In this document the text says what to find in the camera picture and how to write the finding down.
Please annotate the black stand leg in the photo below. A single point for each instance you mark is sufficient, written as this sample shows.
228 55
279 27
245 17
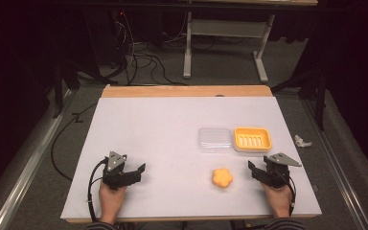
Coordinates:
59 86
319 96

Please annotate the person's left hand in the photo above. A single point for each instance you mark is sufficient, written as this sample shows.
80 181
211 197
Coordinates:
111 201

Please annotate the metal floor rail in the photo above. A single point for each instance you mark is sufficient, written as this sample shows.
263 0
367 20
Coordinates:
335 159
28 163

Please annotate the clear plastic soap dish lid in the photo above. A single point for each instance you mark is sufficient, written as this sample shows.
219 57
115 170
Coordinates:
214 140

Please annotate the white metal desk frame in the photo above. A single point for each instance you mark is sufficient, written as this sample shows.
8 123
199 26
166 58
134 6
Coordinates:
225 27

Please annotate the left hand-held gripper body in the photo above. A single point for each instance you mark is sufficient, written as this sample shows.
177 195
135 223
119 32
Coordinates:
115 177

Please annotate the crumpled white paper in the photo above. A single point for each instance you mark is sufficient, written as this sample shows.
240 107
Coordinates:
302 141

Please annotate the orange flower-shaped soap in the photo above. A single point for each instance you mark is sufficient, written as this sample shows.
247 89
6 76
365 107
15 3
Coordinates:
222 178

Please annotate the yellow soap dish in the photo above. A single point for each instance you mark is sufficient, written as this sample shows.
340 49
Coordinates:
252 139

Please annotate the white table mat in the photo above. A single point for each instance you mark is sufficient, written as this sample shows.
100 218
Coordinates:
172 134

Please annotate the person's right hand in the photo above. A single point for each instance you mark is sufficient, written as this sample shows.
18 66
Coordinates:
279 201

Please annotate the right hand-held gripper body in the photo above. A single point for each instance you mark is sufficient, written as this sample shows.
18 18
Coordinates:
278 174

